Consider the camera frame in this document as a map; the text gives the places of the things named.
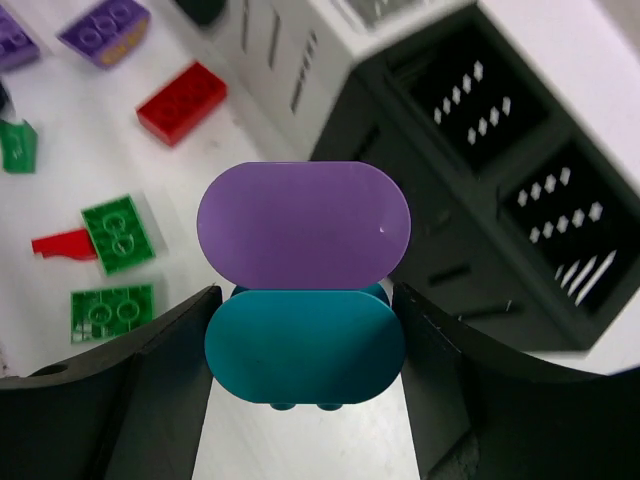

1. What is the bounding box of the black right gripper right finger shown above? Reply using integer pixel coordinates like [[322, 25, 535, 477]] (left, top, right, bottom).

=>
[[392, 283, 639, 479]]

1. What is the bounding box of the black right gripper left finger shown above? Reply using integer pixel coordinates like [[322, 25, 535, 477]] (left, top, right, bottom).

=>
[[1, 286, 222, 479]]

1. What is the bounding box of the teal rounded lego piece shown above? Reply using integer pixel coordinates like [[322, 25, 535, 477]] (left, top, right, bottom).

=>
[[204, 290, 406, 410]]

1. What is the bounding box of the purple rounded lego piece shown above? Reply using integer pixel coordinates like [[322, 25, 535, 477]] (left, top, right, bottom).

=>
[[196, 161, 411, 290]]

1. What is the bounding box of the green lego brick middle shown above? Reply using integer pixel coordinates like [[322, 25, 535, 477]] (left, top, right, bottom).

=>
[[70, 284, 155, 344]]

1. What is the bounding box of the small red lego piece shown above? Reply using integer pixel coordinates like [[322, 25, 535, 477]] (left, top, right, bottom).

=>
[[31, 228, 98, 261]]

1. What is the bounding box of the green curved lego brick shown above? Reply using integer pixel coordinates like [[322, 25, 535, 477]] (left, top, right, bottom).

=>
[[81, 195, 156, 275]]

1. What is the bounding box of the black double bin container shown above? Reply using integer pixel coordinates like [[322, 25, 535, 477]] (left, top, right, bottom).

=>
[[311, 1, 639, 351]]

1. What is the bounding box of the small green lego piece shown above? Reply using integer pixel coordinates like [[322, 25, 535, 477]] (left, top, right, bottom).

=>
[[1, 120, 38, 174]]

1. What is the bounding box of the red rectangular lego brick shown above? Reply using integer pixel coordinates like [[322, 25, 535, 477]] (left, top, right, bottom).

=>
[[136, 61, 228, 147]]

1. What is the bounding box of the purple printed lego brick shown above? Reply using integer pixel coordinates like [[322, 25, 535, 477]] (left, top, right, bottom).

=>
[[56, 0, 151, 70]]

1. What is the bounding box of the purple rectangular lego brick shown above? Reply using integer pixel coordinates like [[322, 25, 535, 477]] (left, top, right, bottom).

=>
[[0, 6, 41, 73]]

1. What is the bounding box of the white double bin container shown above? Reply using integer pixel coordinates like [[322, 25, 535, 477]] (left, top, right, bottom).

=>
[[199, 0, 481, 161]]

